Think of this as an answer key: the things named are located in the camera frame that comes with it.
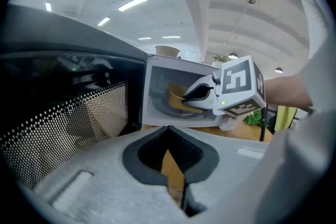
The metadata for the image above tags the white microwave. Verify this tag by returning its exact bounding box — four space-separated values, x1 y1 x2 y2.
0 4 238 190

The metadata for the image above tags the leafy green plant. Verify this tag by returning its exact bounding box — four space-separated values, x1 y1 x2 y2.
244 111 269 127

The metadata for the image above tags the glass turntable plate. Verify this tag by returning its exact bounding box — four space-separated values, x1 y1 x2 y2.
149 95 211 121

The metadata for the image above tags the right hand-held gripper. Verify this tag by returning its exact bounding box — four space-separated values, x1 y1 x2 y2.
183 55 266 119

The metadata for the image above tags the small variegated potted plant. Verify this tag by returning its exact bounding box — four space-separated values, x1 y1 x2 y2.
211 54 229 65

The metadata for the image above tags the beige bowl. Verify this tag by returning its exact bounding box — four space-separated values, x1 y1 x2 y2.
154 45 181 57

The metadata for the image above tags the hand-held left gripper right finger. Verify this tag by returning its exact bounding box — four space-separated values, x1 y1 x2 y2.
168 125 271 217

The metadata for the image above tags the green cloth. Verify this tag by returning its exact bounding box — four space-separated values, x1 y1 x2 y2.
274 105 298 132

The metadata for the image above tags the tan paper cup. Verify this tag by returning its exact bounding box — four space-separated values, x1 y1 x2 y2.
166 82 204 115

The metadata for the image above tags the person's right forearm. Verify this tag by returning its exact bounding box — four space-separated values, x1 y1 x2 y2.
263 73 314 109

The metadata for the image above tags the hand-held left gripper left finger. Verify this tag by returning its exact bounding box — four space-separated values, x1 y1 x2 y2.
34 125 184 224

